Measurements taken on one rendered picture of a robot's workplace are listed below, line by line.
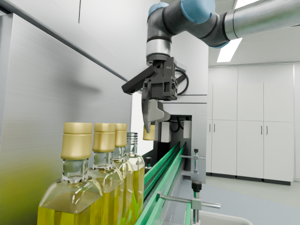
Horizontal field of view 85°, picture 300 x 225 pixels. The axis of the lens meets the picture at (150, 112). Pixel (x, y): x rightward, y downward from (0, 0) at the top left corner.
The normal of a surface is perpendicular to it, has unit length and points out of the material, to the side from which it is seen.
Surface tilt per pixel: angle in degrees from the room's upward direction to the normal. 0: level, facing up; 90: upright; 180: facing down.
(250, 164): 90
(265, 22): 136
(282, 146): 90
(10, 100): 90
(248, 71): 90
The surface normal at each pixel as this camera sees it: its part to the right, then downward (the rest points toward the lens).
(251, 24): -0.61, 0.67
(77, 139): 0.37, -0.04
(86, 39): 0.96, 0.02
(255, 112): -0.27, -0.07
